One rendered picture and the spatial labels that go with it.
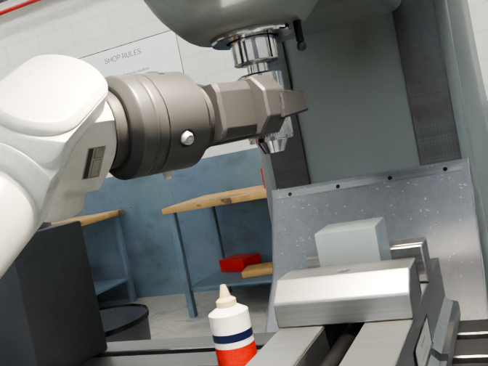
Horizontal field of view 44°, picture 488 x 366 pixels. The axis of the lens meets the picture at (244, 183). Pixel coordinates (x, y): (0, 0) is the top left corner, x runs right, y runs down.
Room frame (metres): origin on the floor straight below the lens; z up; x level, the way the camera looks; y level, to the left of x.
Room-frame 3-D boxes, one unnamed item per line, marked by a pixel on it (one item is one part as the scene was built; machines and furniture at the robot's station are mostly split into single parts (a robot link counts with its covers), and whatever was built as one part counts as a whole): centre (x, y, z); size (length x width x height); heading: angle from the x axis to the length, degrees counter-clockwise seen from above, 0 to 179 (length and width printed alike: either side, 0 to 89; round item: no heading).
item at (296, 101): (0.60, -0.06, 1.23); 0.06 x 0.02 x 0.03; 131
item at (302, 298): (0.55, -0.07, 1.05); 0.12 x 0.06 x 0.04; 66
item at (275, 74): (0.62, -0.04, 1.26); 0.05 x 0.05 x 0.01
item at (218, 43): (0.62, -0.04, 1.31); 0.09 x 0.09 x 0.01
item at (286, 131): (0.62, -0.04, 1.23); 0.05 x 0.05 x 0.06
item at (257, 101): (0.56, 0.03, 1.23); 0.13 x 0.12 x 0.10; 41
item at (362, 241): (0.60, -0.10, 1.07); 0.06 x 0.05 x 0.06; 66
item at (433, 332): (0.57, -0.08, 1.01); 0.35 x 0.15 x 0.11; 156
